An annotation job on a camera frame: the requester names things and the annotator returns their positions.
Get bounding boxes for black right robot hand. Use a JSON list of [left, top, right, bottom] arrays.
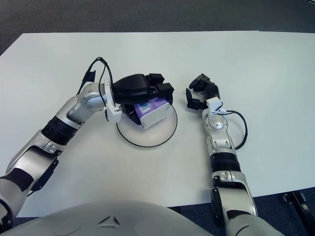
[[186, 73, 221, 110]]

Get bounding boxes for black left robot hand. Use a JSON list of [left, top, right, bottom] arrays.
[[112, 72, 175, 126]]

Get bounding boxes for purple tissue paper pack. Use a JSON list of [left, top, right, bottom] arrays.
[[133, 97, 172, 130]]

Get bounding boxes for white plate black rim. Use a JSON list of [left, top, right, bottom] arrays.
[[115, 103, 178, 149]]

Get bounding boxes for silver robot torso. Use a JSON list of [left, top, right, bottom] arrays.
[[0, 200, 279, 236]]

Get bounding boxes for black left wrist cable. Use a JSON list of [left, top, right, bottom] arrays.
[[77, 57, 114, 99]]

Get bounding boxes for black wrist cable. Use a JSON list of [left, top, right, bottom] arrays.
[[225, 110, 248, 150], [77, 57, 114, 99]]

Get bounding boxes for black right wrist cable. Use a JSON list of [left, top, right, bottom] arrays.
[[225, 110, 248, 150]]

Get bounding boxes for black table leg frame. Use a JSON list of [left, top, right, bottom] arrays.
[[282, 191, 315, 232]]

